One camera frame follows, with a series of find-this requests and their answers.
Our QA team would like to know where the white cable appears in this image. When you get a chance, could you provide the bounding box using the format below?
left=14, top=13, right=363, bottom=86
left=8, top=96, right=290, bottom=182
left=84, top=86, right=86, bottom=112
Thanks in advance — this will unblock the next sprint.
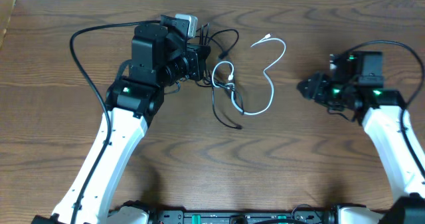
left=211, top=33, right=287, bottom=116

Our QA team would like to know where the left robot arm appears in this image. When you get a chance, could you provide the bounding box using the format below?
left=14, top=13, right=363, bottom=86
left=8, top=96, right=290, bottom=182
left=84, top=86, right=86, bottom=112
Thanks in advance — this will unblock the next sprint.
left=33, top=14, right=211, bottom=224

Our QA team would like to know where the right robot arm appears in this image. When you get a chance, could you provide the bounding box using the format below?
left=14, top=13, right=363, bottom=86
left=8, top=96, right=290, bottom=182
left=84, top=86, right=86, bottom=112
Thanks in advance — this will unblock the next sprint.
left=297, top=51, right=424, bottom=223

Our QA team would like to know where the left camera black cable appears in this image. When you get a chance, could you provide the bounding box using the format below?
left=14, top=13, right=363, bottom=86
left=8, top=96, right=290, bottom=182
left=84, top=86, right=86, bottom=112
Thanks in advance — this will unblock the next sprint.
left=68, top=20, right=163, bottom=224

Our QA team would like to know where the camera black cable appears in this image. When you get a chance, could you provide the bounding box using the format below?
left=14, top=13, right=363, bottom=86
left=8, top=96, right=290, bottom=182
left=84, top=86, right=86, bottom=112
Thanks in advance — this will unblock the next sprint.
left=341, top=40, right=425, bottom=181
left=68, top=20, right=163, bottom=224

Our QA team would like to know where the right camera black cable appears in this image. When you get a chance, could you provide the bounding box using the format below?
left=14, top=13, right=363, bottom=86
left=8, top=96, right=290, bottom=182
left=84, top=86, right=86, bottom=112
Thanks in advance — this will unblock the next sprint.
left=341, top=40, right=425, bottom=181

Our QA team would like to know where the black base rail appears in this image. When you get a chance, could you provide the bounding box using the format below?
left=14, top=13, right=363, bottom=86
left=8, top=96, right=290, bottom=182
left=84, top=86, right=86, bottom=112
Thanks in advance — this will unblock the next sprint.
left=148, top=207, right=337, bottom=224

